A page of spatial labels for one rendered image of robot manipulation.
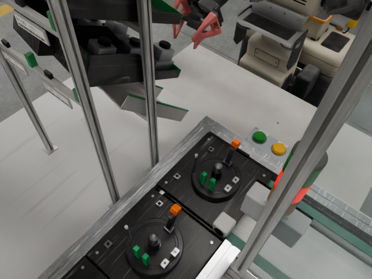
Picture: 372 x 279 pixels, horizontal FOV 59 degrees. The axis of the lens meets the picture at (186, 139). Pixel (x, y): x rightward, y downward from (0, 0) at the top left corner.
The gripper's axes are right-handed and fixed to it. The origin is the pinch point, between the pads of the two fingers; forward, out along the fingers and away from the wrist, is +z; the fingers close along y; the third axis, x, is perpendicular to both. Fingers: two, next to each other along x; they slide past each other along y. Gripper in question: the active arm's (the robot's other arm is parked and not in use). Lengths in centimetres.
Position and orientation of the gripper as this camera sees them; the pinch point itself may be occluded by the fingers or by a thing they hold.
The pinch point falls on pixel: (182, 29)
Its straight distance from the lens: 88.7
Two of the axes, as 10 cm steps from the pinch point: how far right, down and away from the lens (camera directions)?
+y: 6.4, 6.3, -4.5
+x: 2.9, 3.4, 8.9
